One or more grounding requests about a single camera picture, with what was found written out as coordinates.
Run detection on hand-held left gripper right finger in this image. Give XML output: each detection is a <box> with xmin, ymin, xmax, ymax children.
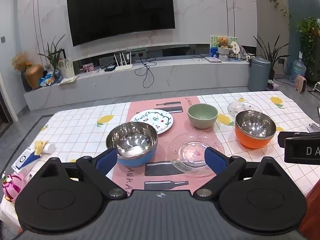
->
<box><xmin>193</xmin><ymin>147</ymin><xmax>284</xmax><ymax>200</ymax></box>

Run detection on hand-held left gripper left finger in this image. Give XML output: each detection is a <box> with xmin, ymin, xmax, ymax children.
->
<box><xmin>40</xmin><ymin>148</ymin><xmax>127</xmax><ymax>199</ymax></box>

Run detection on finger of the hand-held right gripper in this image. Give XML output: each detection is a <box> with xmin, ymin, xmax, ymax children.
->
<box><xmin>278</xmin><ymin>131</ymin><xmax>320</xmax><ymax>148</ymax></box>

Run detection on clear scalloped glass plate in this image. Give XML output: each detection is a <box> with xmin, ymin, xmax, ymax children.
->
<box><xmin>169</xmin><ymin>131</ymin><xmax>225</xmax><ymax>177</ymax></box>

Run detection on orange steel bowl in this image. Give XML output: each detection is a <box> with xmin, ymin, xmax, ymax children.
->
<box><xmin>234</xmin><ymin>110</ymin><xmax>277</xmax><ymax>149</ymax></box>

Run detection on blue steel bowl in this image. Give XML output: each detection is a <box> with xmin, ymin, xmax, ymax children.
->
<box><xmin>106</xmin><ymin>122</ymin><xmax>158</xmax><ymax>167</ymax></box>

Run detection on green ceramic bowl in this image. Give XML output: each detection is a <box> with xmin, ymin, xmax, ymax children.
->
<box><xmin>187</xmin><ymin>104</ymin><xmax>218</xmax><ymax>130</ymax></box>

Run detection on flower dotted glass plate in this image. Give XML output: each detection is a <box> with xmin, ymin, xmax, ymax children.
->
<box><xmin>227</xmin><ymin>102</ymin><xmax>262</xmax><ymax>120</ymax></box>

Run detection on white fruit print plate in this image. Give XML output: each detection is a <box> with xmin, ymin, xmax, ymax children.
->
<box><xmin>130</xmin><ymin>110</ymin><xmax>174</xmax><ymax>135</ymax></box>

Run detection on orange cloth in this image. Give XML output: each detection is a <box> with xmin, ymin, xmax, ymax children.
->
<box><xmin>299</xmin><ymin>180</ymin><xmax>320</xmax><ymax>238</ymax></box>

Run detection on pink heater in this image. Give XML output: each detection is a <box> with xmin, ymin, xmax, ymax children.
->
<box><xmin>294</xmin><ymin>74</ymin><xmax>307</xmax><ymax>92</ymax></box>

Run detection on grey trash can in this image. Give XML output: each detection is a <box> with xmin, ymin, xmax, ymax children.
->
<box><xmin>248</xmin><ymin>57</ymin><xmax>272</xmax><ymax>92</ymax></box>

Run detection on yellow rag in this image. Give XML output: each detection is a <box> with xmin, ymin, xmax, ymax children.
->
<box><xmin>34</xmin><ymin>141</ymin><xmax>48</xmax><ymax>155</ymax></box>

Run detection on blue water bottle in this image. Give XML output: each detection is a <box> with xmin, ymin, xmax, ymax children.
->
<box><xmin>291</xmin><ymin>60</ymin><xmax>307</xmax><ymax>83</ymax></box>

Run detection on blue white box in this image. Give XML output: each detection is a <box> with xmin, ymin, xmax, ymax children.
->
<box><xmin>12</xmin><ymin>150</ymin><xmax>41</xmax><ymax>173</ymax></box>

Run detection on dark potted leaf plant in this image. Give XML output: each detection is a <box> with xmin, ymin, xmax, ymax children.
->
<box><xmin>253</xmin><ymin>35</ymin><xmax>290</xmax><ymax>80</ymax></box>

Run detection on grey marble television console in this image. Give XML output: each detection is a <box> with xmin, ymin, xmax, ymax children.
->
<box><xmin>24</xmin><ymin>57</ymin><xmax>250</xmax><ymax>112</ymax></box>

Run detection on white router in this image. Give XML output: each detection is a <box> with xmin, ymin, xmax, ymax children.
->
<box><xmin>114</xmin><ymin>51</ymin><xmax>133</xmax><ymax>72</ymax></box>

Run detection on blue snack bags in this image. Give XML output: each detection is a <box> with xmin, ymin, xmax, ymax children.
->
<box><xmin>40</xmin><ymin>74</ymin><xmax>57</xmax><ymax>87</ymax></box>

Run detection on pink toy ball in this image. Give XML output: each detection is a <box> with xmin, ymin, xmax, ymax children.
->
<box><xmin>2</xmin><ymin>174</ymin><xmax>24</xmax><ymax>202</ymax></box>

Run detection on white printed vase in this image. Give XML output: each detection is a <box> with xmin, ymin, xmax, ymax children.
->
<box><xmin>60</xmin><ymin>58</ymin><xmax>75</xmax><ymax>78</ymax></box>

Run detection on large bushy green plant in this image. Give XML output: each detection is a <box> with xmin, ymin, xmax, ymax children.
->
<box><xmin>297</xmin><ymin>17</ymin><xmax>320</xmax><ymax>80</ymax></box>

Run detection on white flower pot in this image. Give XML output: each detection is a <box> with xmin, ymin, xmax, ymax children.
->
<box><xmin>218</xmin><ymin>47</ymin><xmax>230</xmax><ymax>62</ymax></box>

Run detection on gold vase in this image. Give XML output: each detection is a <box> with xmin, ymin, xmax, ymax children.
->
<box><xmin>25</xmin><ymin>64</ymin><xmax>44</xmax><ymax>89</ymax></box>

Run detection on green blue painting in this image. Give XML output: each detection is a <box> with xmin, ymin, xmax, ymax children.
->
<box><xmin>209</xmin><ymin>35</ymin><xmax>238</xmax><ymax>58</ymax></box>

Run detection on green long leaf plant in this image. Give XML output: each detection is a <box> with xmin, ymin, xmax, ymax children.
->
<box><xmin>37</xmin><ymin>34</ymin><xmax>66</xmax><ymax>70</ymax></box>

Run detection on dried flower bunch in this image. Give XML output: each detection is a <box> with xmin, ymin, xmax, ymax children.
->
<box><xmin>12</xmin><ymin>52</ymin><xmax>32</xmax><ymax>72</ymax></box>

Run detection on black cable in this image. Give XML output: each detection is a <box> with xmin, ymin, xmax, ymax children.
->
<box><xmin>134</xmin><ymin>57</ymin><xmax>157</xmax><ymax>87</ymax></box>

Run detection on black wall television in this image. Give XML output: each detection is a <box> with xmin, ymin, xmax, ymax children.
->
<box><xmin>66</xmin><ymin>0</ymin><xmax>175</xmax><ymax>47</ymax></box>

